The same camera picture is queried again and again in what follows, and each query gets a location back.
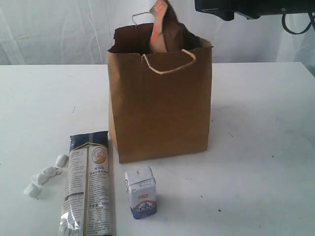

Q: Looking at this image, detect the brown pouch orange label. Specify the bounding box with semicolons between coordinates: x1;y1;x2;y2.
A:
150;0;184;53

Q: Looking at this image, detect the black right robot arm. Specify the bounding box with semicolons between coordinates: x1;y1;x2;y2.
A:
194;0;315;21

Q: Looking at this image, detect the black cable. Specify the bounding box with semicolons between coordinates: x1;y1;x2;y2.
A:
280;12;315;35

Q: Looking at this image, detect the white backdrop curtain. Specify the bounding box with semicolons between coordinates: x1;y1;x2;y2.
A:
0;0;315;68

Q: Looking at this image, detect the brown paper bag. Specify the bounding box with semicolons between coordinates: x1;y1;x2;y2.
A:
107;23;213;163

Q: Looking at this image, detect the white marshmallow bottom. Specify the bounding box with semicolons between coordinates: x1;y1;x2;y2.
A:
23;183;40;198

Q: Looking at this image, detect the long pasta packet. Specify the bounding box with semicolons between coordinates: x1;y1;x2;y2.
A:
59;131;112;236

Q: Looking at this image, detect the white marshmallow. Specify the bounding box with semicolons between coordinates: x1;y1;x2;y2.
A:
56;154;68;168
31;174;49;185
23;183;40;198
42;166;58;178

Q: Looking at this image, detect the white marshmallow top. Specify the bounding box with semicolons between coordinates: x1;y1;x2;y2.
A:
56;154;68;168

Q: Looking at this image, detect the small white blue milk carton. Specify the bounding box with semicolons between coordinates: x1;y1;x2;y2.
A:
125;166;157;220

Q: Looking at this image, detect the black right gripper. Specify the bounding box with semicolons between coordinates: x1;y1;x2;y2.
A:
194;0;261;22

